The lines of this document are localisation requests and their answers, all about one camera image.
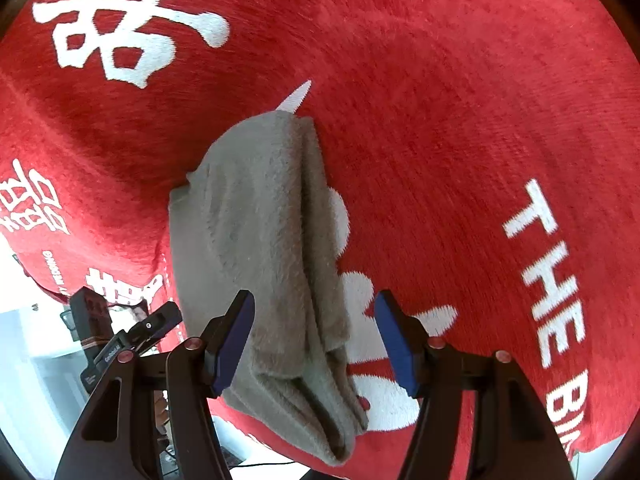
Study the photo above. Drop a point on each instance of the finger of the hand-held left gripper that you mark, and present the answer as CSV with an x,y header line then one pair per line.
x,y
160,322

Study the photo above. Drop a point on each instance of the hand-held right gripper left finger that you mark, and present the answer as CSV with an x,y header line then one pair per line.
x,y
234,347

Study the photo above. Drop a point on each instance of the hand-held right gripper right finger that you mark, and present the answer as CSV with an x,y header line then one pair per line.
x,y
397,345

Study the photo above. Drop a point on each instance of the grey fleece cloth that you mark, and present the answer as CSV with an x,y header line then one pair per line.
x,y
260,235

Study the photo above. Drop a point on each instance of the red printed blanket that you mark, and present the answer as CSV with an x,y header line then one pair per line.
x,y
425,110

